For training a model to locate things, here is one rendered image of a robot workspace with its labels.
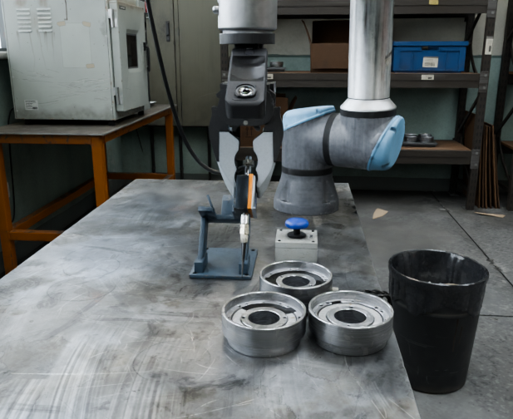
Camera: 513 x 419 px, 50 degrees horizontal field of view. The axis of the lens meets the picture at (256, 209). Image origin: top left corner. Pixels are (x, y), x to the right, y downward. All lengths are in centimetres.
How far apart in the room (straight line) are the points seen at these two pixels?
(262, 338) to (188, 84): 398
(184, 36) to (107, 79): 173
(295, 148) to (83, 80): 190
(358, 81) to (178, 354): 69
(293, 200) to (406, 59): 311
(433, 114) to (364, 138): 369
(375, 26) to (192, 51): 347
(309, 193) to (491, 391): 122
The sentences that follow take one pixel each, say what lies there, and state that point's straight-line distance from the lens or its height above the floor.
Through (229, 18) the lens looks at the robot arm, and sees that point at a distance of 71.
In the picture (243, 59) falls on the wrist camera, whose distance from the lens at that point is 69.
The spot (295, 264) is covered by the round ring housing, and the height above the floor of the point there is 84.
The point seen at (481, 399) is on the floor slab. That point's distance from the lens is 214.
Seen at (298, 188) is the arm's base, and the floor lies 86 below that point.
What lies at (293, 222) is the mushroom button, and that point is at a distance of 92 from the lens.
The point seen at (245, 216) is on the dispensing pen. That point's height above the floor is 94.
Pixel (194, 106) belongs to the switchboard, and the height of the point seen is 72.
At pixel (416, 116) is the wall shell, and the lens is 480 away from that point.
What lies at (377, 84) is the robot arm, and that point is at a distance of 115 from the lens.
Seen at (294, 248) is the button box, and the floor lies 83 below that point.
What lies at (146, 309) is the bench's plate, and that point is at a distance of 80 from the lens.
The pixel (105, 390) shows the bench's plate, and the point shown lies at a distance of 64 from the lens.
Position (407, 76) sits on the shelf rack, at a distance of 415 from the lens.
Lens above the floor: 115
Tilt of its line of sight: 16 degrees down
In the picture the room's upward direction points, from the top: straight up
